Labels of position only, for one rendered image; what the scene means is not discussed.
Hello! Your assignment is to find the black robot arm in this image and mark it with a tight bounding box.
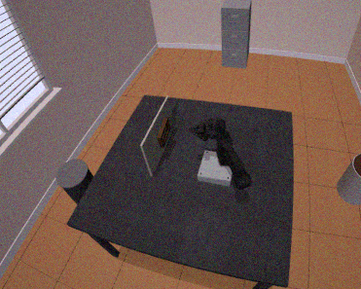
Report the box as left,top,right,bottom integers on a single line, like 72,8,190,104
206,119,252,190

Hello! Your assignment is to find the grey wall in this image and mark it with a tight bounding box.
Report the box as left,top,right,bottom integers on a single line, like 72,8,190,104
140,95,174,177

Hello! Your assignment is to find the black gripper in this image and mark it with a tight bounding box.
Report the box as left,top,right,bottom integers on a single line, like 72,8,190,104
189,122,216,141

